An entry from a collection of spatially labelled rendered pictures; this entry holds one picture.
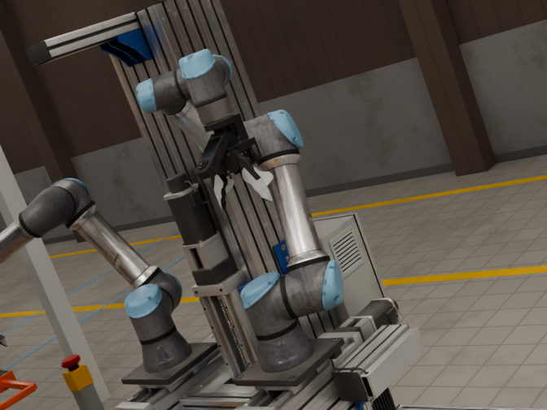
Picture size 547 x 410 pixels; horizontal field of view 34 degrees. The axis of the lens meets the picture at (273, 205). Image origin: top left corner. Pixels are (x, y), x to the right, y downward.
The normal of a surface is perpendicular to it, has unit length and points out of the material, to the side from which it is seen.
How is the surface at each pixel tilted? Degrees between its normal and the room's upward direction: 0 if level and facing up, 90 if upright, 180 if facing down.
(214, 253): 90
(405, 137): 90
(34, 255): 90
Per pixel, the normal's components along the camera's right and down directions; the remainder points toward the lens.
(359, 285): 0.72, -0.13
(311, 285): -0.27, -0.08
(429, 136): -0.60, 0.38
